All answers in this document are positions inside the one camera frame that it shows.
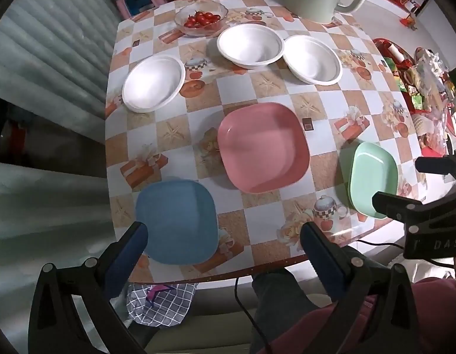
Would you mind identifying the pink square plate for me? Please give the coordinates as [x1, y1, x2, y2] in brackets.
[217, 103, 310, 194]

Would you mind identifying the green square plate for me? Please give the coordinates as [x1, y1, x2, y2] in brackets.
[349, 142, 399, 219]

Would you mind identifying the checkered printed tablecloth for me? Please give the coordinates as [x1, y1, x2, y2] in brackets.
[104, 0, 429, 284]

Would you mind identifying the blue checked cloth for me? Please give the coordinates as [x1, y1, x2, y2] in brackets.
[125, 283, 197, 327]

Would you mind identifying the glass bowl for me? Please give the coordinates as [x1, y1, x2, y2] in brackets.
[175, 1, 229, 37]

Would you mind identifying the pile of cherry tomatoes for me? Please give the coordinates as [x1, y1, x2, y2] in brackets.
[184, 11, 221, 29]

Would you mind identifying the person's pink clothing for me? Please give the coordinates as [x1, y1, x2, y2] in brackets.
[276, 276, 456, 354]

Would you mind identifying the white paper bowl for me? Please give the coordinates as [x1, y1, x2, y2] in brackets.
[217, 24, 284, 69]
[122, 55, 186, 113]
[283, 35, 343, 85]

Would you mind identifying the person's dark trouser leg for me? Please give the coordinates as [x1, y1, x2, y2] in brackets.
[250, 267, 339, 354]

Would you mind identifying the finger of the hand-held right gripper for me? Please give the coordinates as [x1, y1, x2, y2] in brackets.
[372, 191, 437, 229]
[415, 155, 456, 178]

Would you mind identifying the blue square plate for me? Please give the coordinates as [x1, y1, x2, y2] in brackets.
[135, 179, 218, 265]

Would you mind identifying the black cable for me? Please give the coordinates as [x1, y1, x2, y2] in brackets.
[355, 240, 456, 271]
[233, 276, 273, 354]

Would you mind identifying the red tray of snacks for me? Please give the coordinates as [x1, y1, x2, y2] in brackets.
[371, 37, 456, 155]

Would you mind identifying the white roll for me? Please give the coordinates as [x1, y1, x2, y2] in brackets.
[388, 43, 405, 62]

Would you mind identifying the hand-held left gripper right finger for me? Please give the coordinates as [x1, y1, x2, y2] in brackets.
[299, 222, 431, 354]

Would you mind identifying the pale pleated curtain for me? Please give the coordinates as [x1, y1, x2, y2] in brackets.
[0, 0, 121, 340]

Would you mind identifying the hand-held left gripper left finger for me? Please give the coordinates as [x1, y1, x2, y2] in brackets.
[27, 221, 149, 354]

